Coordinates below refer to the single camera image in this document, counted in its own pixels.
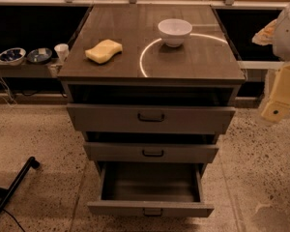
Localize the white paper cup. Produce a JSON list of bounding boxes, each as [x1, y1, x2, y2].
[[54, 43, 69, 62]]

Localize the yellow sponge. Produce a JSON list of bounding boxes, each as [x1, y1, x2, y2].
[[85, 40, 123, 64]]

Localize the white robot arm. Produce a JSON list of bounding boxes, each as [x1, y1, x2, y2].
[[252, 3, 290, 123]]

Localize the dark blue plate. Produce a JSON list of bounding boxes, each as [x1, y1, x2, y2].
[[27, 47, 52, 64]]

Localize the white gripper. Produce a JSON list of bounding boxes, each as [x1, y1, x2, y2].
[[260, 62, 290, 123]]

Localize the blue patterned bowl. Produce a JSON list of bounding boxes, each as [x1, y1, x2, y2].
[[0, 47, 26, 66]]

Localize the black stand leg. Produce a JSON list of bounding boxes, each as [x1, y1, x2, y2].
[[0, 157, 40, 214]]

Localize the grey drawer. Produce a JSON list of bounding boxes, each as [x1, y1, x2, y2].
[[88, 161, 214, 218], [67, 103, 235, 134], [84, 142, 218, 163]]

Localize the low side shelf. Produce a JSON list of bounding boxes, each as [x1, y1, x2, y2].
[[0, 58, 62, 78]]

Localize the white ceramic bowl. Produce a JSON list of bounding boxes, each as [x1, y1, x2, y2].
[[158, 18, 192, 47]]

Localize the grey drawer cabinet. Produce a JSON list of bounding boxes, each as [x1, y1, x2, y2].
[[57, 3, 247, 166]]

